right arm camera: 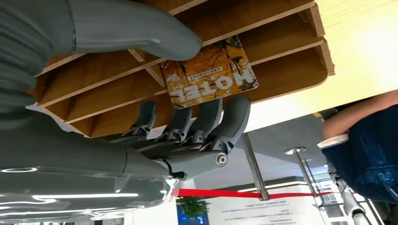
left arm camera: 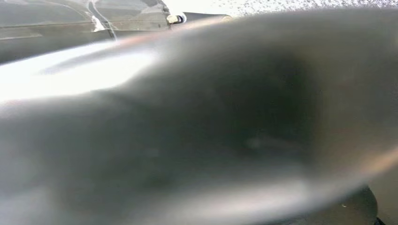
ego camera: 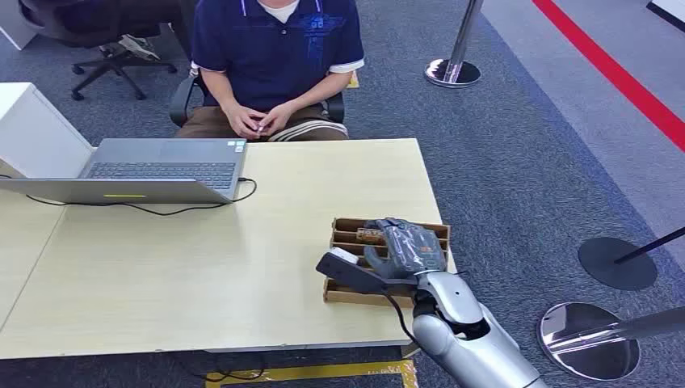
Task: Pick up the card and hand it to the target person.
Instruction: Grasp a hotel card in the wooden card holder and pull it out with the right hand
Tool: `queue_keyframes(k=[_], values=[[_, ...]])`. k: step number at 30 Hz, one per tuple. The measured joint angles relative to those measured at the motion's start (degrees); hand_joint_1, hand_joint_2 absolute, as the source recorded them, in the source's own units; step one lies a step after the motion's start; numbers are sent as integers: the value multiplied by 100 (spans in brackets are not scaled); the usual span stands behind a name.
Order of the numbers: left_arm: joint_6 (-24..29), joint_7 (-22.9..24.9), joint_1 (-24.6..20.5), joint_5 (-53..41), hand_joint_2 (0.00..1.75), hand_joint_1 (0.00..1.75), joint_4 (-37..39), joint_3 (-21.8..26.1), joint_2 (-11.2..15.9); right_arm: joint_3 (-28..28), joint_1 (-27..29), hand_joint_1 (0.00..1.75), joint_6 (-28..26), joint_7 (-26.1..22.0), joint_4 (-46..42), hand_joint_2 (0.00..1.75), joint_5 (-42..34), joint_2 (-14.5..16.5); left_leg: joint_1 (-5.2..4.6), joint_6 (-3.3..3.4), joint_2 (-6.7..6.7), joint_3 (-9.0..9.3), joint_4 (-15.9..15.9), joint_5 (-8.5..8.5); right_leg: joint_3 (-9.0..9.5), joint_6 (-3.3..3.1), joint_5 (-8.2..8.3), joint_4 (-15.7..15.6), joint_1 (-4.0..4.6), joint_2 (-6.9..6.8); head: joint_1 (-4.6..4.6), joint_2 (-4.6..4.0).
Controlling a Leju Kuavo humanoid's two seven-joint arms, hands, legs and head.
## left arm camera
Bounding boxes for thin white cable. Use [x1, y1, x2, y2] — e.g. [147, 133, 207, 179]
[88, 0, 118, 40]

